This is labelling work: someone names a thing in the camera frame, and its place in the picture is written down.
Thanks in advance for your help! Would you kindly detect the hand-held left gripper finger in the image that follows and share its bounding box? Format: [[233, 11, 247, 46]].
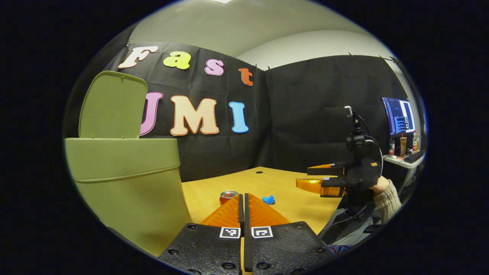
[[159, 194, 245, 275], [244, 193, 337, 275]]

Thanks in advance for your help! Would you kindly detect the red pop can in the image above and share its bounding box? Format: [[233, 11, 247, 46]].
[[219, 191, 239, 205]]

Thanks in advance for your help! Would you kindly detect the green desktop garbage bin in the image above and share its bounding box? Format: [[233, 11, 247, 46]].
[[64, 71, 193, 257]]

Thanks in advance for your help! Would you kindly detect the white side desk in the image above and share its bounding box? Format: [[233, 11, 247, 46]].
[[383, 151, 424, 169]]

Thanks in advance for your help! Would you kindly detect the black backdrop cloth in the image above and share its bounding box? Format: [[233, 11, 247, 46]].
[[63, 41, 411, 199]]

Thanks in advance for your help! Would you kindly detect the computer monitor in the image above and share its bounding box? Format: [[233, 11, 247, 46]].
[[382, 97, 416, 136]]

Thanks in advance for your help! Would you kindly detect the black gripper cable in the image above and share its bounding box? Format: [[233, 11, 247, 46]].
[[363, 135, 384, 178]]

